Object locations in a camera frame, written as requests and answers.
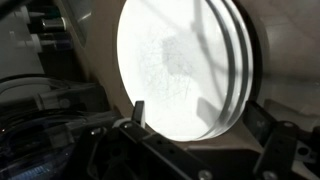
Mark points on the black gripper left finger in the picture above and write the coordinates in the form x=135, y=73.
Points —
x=138, y=113

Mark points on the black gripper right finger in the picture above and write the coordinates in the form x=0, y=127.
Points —
x=258, y=121

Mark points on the white plate stack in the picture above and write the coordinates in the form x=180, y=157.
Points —
x=240, y=55

